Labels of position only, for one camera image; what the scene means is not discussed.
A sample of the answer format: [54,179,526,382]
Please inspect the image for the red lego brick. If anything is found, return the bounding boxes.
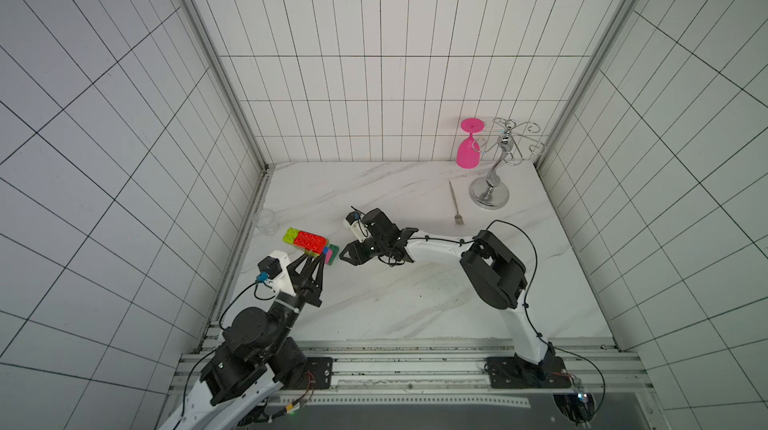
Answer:
[293,231,328,256]

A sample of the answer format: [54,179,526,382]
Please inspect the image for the silver fork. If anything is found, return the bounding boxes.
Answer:
[449,183,464,226]

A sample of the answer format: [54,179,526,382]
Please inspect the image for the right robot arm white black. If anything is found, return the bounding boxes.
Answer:
[339,209,575,389]

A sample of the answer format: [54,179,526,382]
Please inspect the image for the dark green lego brick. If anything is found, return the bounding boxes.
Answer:
[326,244,339,257]

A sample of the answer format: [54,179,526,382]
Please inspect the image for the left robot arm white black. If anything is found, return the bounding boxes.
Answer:
[160,251,330,429]

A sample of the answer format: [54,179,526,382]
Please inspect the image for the chrome glass holder stand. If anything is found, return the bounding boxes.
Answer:
[469,117,546,210]

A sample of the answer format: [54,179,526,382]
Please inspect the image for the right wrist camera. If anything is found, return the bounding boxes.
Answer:
[343,210,368,242]

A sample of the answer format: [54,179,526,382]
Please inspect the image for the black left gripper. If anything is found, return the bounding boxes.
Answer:
[266,250,328,355]

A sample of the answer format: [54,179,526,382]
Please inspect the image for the lime small lego brick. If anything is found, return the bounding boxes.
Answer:
[282,228,300,245]

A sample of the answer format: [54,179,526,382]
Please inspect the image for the pink wine glass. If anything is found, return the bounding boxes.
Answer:
[456,118,485,170]

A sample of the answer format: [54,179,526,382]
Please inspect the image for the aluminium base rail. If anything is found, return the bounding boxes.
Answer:
[299,338,653,396]

